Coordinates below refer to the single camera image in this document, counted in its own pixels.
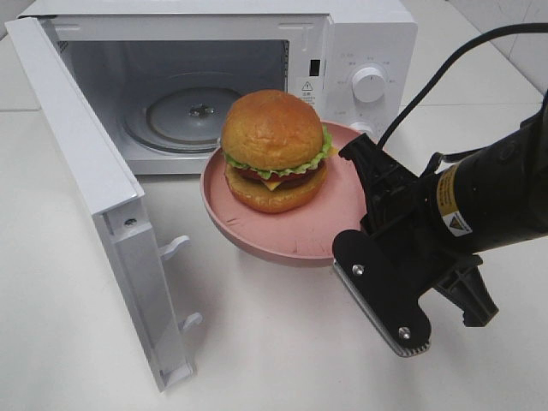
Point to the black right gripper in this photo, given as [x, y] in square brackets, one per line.
[399, 253]

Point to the pink round plate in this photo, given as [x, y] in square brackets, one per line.
[300, 237]

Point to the burger with lettuce and cheese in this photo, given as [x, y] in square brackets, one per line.
[275, 148]

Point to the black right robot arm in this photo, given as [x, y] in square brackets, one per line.
[496, 195]

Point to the lower white timer knob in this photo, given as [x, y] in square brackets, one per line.
[364, 128]

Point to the upper white power knob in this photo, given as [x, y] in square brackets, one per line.
[368, 83]

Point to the white microwave oven body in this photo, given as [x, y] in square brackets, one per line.
[121, 50]

